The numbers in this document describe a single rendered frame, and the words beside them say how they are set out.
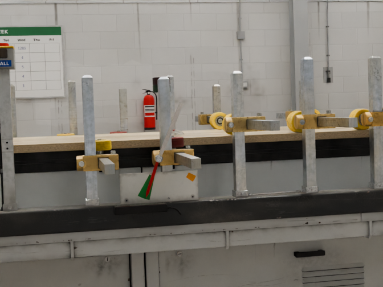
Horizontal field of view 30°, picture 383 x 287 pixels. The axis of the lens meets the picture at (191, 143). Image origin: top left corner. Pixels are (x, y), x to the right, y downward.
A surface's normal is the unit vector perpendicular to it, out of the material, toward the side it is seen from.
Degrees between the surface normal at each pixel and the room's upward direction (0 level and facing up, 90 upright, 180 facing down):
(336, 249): 90
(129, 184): 90
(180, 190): 90
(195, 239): 90
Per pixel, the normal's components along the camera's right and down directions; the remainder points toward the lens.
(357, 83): 0.19, 0.04
